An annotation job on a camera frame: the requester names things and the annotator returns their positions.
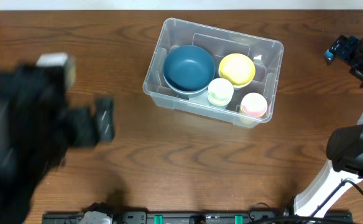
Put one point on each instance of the yellow cup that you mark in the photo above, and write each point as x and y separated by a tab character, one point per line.
218	103
246	119

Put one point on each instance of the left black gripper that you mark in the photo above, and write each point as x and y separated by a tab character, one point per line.
82	126

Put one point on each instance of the yellow small bowl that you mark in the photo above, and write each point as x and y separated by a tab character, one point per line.
237	68

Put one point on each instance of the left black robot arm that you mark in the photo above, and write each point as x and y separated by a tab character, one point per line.
15	202

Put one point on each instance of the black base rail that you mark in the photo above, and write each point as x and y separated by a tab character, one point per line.
102	213

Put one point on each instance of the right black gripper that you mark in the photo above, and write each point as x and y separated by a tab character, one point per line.
356	58

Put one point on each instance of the pink plastic cup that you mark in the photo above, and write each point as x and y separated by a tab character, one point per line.
254	104

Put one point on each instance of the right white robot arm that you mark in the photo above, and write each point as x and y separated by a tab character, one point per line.
344	166

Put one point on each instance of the white small bowl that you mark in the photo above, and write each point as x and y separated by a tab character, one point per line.
238	87

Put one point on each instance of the cream white plastic cup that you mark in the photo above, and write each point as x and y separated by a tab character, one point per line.
220	89

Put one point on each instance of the dark blue large bowl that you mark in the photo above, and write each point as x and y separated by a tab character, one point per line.
185	93

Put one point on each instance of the clear plastic storage container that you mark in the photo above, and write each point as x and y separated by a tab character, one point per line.
266	54

